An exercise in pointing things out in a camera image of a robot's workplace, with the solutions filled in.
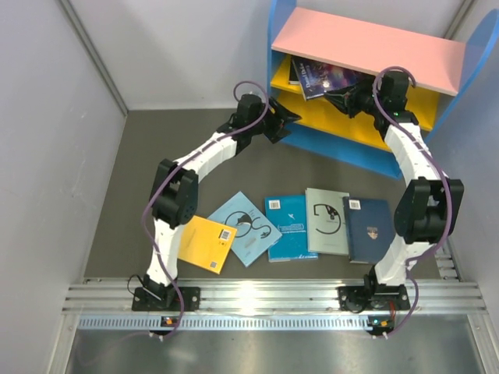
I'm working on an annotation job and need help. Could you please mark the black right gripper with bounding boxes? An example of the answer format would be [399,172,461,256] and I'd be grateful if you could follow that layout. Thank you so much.
[326,77,386,119]

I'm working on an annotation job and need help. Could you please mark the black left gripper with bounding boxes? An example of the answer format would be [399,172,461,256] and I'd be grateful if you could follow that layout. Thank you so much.
[248,96,299,143]

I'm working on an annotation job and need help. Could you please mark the purple galaxy cover book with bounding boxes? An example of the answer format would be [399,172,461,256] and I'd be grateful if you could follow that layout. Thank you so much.
[292,55,367,101]

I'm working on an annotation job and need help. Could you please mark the black folder with barcode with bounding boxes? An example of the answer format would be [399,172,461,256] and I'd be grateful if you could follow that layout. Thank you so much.
[288,56,300,86]

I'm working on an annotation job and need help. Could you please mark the light blue cat book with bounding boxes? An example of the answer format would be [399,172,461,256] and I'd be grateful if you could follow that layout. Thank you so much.
[207,191,282,267]

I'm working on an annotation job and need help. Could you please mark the yellow book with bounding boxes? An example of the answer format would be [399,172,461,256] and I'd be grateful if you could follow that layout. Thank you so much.
[179,216,237,274]

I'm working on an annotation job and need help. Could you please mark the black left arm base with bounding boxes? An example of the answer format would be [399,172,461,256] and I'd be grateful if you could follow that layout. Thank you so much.
[131,274,201,312]

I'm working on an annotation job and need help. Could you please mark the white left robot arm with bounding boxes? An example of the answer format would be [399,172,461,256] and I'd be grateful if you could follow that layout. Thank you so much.
[143,93,302,309]

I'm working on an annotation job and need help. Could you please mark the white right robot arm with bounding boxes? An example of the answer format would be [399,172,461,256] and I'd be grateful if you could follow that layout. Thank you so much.
[324,67,464,309]

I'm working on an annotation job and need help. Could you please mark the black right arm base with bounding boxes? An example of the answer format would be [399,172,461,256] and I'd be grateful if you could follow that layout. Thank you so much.
[338,272,411,314]

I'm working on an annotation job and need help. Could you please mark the blue bookshelf with coloured shelves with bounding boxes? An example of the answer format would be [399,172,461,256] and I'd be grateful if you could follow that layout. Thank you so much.
[267,1,498,179]

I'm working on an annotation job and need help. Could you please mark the teal blue book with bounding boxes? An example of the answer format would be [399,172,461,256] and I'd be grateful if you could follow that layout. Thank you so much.
[264,195,318,263]

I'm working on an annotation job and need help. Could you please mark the grey book with circle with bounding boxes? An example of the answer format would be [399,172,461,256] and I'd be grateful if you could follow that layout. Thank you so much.
[305,188,349,256]

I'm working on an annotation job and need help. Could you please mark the navy blue book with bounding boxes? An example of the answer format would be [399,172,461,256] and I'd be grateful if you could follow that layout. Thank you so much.
[343,196,395,264]

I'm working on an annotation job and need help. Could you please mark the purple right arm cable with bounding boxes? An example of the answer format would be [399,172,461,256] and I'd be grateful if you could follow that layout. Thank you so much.
[372,66,453,340]

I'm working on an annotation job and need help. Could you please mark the aluminium mounting rail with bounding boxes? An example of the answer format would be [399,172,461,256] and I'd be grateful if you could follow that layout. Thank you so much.
[62,277,488,332]

